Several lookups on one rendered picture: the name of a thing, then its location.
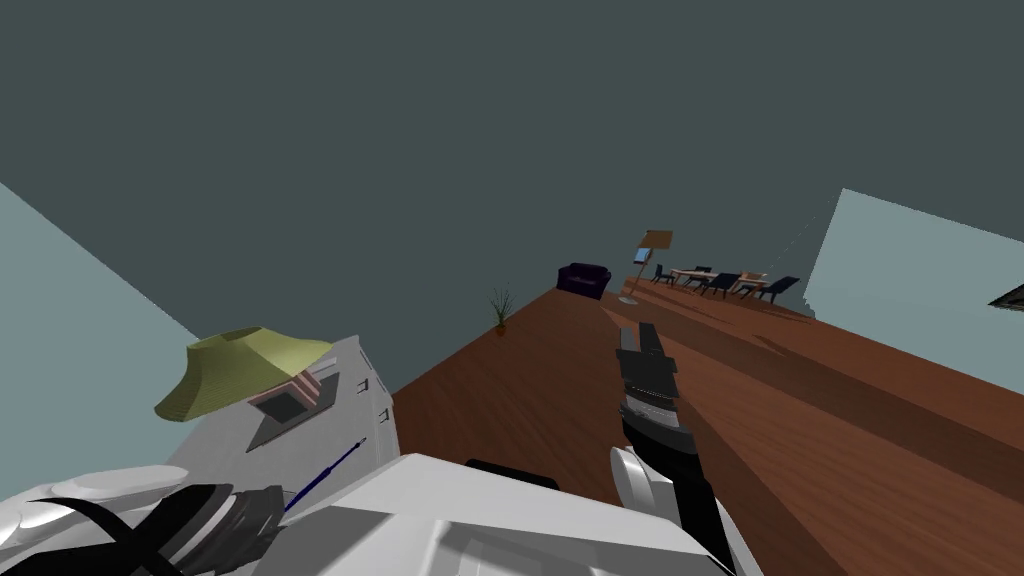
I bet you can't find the blue pen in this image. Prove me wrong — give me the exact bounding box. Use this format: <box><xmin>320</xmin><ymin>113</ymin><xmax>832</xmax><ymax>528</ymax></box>
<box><xmin>283</xmin><ymin>437</ymin><xmax>369</xmax><ymax>514</ymax></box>

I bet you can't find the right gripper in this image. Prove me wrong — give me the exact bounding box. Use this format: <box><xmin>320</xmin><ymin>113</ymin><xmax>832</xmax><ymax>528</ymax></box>
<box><xmin>615</xmin><ymin>321</ymin><xmax>681</xmax><ymax>400</ymax></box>

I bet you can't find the pink striped book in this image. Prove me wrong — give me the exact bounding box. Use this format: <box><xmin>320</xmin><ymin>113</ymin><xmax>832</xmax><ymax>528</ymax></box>
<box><xmin>247</xmin><ymin>369</ymin><xmax>324</xmax><ymax>426</ymax></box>

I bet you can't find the grey dresser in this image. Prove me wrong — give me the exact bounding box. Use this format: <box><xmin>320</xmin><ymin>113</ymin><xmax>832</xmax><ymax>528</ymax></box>
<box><xmin>163</xmin><ymin>335</ymin><xmax>401</xmax><ymax>515</ymax></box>

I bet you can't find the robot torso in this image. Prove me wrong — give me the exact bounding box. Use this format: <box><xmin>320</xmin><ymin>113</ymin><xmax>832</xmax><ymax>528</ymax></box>
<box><xmin>251</xmin><ymin>452</ymin><xmax>739</xmax><ymax>576</ymax></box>

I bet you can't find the dark purple armchair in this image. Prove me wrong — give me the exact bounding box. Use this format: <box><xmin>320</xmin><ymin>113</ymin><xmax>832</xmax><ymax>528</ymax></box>
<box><xmin>556</xmin><ymin>263</ymin><xmax>613</xmax><ymax>301</ymax></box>

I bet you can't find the brown floor lamp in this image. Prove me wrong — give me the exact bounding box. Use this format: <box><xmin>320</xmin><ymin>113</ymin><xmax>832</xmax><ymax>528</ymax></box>
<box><xmin>617</xmin><ymin>230</ymin><xmax>675</xmax><ymax>307</ymax></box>

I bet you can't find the wooden dining table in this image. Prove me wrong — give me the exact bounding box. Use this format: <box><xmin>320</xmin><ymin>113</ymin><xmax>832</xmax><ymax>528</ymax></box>
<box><xmin>669</xmin><ymin>268</ymin><xmax>771</xmax><ymax>293</ymax></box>

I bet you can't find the yellow-green lamp shade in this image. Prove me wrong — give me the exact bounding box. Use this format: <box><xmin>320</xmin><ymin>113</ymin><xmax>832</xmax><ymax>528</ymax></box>
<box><xmin>154</xmin><ymin>326</ymin><xmax>334</xmax><ymax>424</ymax></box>

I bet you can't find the potted green plant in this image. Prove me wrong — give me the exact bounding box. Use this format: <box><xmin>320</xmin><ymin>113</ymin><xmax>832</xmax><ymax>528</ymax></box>
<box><xmin>489</xmin><ymin>285</ymin><xmax>516</xmax><ymax>337</ymax></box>

